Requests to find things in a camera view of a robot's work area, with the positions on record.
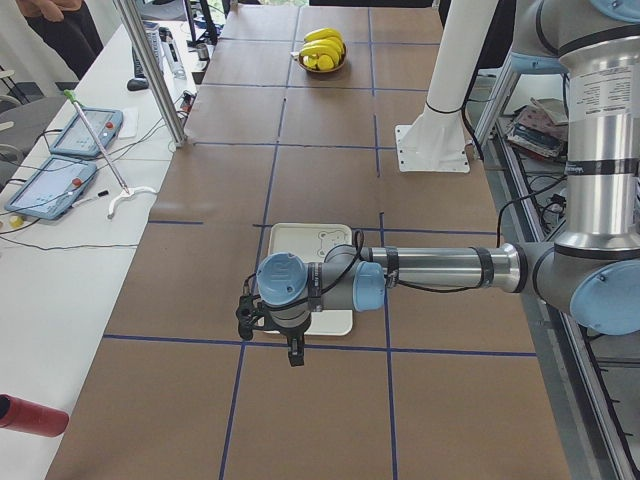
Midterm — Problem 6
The red cylinder bottle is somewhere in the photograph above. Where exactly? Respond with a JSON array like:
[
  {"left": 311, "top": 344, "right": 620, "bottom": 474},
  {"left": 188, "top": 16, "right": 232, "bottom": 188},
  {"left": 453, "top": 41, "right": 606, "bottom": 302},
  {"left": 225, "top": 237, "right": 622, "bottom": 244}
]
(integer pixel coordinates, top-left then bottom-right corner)
[{"left": 1, "top": 394, "right": 69, "bottom": 437}]

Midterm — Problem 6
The white rectangular bear plate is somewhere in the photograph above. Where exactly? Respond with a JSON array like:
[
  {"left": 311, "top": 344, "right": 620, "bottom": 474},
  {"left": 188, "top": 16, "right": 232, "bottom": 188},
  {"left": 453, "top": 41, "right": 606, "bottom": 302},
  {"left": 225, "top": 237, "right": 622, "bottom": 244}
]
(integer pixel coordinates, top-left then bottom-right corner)
[{"left": 258, "top": 223, "right": 353, "bottom": 336}]

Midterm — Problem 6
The stack of books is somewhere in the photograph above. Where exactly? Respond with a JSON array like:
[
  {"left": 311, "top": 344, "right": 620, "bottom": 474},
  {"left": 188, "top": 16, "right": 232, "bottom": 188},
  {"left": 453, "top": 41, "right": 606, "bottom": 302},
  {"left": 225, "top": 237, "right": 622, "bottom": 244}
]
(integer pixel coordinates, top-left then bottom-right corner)
[{"left": 506, "top": 98, "right": 568, "bottom": 159}]

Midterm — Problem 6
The yellow banana in basket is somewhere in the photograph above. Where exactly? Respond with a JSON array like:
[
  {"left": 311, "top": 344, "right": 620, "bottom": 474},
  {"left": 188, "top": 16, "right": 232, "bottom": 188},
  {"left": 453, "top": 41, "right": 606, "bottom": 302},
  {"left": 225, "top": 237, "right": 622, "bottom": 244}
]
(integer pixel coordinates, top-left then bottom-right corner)
[{"left": 302, "top": 55, "right": 322, "bottom": 71}]

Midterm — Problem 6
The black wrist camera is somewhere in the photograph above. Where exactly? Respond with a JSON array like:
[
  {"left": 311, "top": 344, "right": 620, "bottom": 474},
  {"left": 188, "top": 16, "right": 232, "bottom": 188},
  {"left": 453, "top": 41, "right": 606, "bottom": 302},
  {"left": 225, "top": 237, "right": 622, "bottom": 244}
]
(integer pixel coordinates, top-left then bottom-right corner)
[{"left": 235, "top": 294, "right": 264, "bottom": 341}]

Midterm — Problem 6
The yellow banana moved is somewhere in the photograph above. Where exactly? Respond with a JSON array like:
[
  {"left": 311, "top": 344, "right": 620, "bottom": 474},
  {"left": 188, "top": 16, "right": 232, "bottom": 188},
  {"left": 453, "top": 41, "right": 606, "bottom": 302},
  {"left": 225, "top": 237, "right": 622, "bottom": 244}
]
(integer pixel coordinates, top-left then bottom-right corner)
[
  {"left": 304, "top": 27, "right": 343, "bottom": 42},
  {"left": 299, "top": 37, "right": 345, "bottom": 63}
]

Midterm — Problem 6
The aluminium side table frame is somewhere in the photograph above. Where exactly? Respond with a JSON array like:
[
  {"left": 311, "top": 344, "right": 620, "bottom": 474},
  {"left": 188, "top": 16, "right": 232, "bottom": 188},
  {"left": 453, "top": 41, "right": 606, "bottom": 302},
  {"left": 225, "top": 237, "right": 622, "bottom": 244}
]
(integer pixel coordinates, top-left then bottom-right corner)
[{"left": 468, "top": 66, "right": 639, "bottom": 479}]

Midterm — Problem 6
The small yellow tape roll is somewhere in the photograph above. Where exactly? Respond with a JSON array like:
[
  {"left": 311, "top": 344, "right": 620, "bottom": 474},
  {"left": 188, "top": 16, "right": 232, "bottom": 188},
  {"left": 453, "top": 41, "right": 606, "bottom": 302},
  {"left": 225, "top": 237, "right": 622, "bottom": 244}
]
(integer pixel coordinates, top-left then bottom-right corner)
[{"left": 9, "top": 215, "right": 24, "bottom": 229}]

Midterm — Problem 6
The yellow lemon in basket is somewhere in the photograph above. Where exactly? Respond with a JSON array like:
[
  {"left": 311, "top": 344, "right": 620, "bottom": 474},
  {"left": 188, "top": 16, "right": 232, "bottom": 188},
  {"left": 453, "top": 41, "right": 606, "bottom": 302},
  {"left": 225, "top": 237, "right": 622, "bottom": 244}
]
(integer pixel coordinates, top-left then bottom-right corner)
[{"left": 316, "top": 55, "right": 335, "bottom": 71}]

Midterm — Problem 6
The black computer mouse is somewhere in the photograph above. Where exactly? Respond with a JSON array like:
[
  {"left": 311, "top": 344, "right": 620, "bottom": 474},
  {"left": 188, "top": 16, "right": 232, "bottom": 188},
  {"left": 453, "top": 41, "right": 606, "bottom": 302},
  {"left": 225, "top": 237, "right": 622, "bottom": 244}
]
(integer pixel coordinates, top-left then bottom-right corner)
[{"left": 126, "top": 78, "right": 148, "bottom": 92}]

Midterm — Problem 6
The white stand with rod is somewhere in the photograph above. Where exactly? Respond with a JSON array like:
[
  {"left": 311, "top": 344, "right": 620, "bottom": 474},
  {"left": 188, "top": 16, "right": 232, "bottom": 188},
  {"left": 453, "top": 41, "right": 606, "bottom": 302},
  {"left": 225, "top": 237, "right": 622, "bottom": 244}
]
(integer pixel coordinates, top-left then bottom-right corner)
[{"left": 62, "top": 89, "right": 158, "bottom": 221}]

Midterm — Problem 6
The blue teach pendant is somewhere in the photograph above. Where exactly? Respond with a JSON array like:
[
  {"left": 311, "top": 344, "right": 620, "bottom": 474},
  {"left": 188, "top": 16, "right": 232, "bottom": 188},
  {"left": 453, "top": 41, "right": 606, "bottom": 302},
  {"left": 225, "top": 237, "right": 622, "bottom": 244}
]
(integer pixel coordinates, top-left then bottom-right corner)
[
  {"left": 49, "top": 108, "right": 123, "bottom": 159},
  {"left": 5, "top": 155, "right": 97, "bottom": 220}
]

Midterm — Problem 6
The white paper sheet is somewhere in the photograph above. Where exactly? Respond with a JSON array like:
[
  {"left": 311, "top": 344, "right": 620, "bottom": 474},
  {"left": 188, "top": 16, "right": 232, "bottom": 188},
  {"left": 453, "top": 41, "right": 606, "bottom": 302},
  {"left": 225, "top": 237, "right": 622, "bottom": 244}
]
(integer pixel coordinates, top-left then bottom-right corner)
[{"left": 118, "top": 107, "right": 139, "bottom": 139}]

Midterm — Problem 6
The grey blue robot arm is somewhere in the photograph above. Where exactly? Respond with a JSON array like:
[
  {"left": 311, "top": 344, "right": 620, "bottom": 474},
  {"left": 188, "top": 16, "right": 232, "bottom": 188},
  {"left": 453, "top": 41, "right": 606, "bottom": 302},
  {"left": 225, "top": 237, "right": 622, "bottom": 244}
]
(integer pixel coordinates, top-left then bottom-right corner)
[{"left": 236, "top": 1, "right": 639, "bottom": 366}]

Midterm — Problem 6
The metal cup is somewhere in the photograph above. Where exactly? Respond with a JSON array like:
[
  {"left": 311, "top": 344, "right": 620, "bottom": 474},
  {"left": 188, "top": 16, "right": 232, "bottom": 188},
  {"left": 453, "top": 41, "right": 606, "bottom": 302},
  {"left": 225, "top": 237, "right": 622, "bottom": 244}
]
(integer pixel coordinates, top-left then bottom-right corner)
[{"left": 195, "top": 43, "right": 210, "bottom": 62}]

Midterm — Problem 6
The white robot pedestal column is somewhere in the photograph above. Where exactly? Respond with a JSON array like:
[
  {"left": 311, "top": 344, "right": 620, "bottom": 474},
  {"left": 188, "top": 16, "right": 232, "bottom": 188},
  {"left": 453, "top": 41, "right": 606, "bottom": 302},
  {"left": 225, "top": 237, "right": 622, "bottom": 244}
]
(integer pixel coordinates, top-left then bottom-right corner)
[{"left": 395, "top": 0, "right": 499, "bottom": 174}]

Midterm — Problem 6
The lower blue teach pendant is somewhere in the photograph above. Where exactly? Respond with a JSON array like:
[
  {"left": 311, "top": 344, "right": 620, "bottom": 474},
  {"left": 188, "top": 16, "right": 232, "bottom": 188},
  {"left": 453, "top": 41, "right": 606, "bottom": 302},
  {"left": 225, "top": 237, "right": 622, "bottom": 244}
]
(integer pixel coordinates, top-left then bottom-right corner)
[{"left": 5, "top": 155, "right": 97, "bottom": 220}]

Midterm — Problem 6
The aluminium frame post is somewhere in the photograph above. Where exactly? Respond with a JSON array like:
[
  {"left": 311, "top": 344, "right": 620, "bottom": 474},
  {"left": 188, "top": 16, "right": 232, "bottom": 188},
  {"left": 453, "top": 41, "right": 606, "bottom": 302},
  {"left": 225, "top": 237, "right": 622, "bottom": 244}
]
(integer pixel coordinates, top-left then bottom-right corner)
[{"left": 114, "top": 0, "right": 186, "bottom": 148}]

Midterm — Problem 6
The seated person brown shirt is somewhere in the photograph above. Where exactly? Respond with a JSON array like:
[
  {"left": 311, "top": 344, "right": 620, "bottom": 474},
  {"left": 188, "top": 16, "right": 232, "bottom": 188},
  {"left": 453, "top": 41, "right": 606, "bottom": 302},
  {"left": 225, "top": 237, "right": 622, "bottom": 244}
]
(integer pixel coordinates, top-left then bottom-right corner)
[{"left": 16, "top": 0, "right": 103, "bottom": 80}]

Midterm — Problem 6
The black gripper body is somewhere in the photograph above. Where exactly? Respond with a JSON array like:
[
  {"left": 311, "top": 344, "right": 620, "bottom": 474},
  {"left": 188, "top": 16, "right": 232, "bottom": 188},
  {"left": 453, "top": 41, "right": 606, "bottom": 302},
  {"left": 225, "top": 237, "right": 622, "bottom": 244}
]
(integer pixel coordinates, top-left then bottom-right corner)
[{"left": 271, "top": 309, "right": 311, "bottom": 354}]

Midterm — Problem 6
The upper blue teach pendant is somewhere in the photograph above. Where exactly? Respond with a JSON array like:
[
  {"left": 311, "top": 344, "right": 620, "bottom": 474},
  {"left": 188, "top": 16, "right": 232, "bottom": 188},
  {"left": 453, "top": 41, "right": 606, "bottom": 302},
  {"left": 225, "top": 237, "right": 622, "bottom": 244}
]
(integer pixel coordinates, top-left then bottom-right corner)
[{"left": 49, "top": 108, "right": 123, "bottom": 159}]

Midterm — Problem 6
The brown woven fruit basket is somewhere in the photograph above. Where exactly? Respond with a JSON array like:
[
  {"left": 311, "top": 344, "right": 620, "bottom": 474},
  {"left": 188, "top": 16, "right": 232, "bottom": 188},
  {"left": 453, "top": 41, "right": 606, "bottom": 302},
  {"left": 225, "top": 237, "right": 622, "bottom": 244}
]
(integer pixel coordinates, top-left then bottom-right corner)
[{"left": 291, "top": 52, "right": 346, "bottom": 74}]

